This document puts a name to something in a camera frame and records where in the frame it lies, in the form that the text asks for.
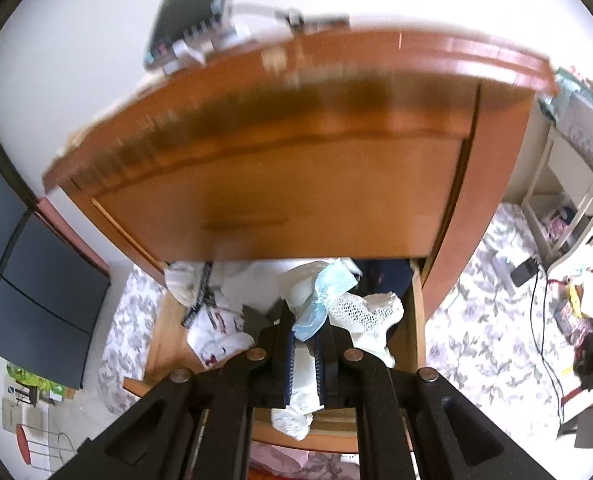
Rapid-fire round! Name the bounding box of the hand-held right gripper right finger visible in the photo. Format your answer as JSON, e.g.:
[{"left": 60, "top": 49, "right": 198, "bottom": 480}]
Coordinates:
[{"left": 316, "top": 320, "right": 547, "bottom": 480}]

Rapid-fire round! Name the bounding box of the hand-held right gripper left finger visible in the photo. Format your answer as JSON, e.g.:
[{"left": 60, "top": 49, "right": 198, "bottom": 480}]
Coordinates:
[{"left": 71, "top": 305, "right": 297, "bottom": 480}]

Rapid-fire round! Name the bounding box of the grey garment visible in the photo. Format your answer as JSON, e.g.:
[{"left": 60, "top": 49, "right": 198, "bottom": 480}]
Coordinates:
[{"left": 241, "top": 305, "right": 283, "bottom": 332}]

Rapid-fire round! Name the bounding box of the white cartoon print garment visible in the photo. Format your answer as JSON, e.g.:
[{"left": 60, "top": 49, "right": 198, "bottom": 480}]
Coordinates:
[{"left": 186, "top": 305, "right": 254, "bottom": 368}]

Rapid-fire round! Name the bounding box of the light blue garment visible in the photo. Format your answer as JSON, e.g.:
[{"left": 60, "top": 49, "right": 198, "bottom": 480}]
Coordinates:
[{"left": 294, "top": 260, "right": 363, "bottom": 342}]

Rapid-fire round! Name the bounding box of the dark navy garment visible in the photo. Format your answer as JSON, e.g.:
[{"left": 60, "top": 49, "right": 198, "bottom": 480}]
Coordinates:
[{"left": 361, "top": 259, "right": 412, "bottom": 301}]

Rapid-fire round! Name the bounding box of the white cloth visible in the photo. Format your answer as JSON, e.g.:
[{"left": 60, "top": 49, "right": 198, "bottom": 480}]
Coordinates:
[{"left": 165, "top": 260, "right": 202, "bottom": 306}]

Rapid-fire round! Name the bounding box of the floral quilt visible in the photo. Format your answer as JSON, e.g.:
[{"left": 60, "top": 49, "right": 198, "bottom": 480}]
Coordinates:
[{"left": 96, "top": 202, "right": 593, "bottom": 480}]

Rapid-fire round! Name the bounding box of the closed wooden drawer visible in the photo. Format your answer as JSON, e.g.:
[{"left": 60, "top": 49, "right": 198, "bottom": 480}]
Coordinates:
[{"left": 91, "top": 135, "right": 464, "bottom": 263}]

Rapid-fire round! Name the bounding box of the white power strip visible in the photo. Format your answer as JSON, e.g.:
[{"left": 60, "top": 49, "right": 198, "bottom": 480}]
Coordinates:
[{"left": 496, "top": 255, "right": 522, "bottom": 288}]

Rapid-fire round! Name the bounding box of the black charger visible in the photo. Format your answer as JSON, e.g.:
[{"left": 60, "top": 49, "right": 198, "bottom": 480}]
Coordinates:
[{"left": 510, "top": 259, "right": 539, "bottom": 286}]

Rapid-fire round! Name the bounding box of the wooden nightstand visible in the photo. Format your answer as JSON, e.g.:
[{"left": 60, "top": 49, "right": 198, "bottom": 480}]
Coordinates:
[{"left": 44, "top": 30, "right": 559, "bottom": 326}]

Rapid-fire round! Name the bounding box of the green package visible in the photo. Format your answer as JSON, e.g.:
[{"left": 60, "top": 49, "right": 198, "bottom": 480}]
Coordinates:
[{"left": 5, "top": 362, "right": 67, "bottom": 401}]

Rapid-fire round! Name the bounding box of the dark blue cabinet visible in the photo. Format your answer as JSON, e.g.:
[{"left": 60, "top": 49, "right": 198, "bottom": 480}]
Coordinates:
[{"left": 0, "top": 130, "right": 112, "bottom": 391}]

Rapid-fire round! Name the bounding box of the black cloth bundle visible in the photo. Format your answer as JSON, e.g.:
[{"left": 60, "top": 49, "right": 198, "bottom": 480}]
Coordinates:
[{"left": 573, "top": 332, "right": 593, "bottom": 391}]

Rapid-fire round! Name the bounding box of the white cutout shelf rack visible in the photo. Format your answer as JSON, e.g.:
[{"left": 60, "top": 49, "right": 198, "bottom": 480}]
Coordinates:
[{"left": 521, "top": 125, "right": 593, "bottom": 266}]

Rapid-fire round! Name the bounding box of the white phone stand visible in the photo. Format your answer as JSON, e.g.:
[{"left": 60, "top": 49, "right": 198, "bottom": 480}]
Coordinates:
[{"left": 231, "top": 4, "right": 349, "bottom": 28}]

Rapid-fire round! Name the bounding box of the white illustrated box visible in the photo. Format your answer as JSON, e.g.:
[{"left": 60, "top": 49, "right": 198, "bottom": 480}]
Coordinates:
[{"left": 556, "top": 95, "right": 593, "bottom": 176}]

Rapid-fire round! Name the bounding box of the teal plastic bag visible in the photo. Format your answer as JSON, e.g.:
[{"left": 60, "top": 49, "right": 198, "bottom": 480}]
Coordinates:
[{"left": 539, "top": 67, "right": 577, "bottom": 121}]

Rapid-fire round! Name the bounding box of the smartphone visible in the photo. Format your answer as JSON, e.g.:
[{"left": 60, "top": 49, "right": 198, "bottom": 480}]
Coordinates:
[{"left": 144, "top": 0, "right": 240, "bottom": 71}]

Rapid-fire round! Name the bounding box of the red wire stool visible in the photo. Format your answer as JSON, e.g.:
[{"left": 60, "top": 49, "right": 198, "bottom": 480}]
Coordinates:
[{"left": 15, "top": 425, "right": 72, "bottom": 466}]

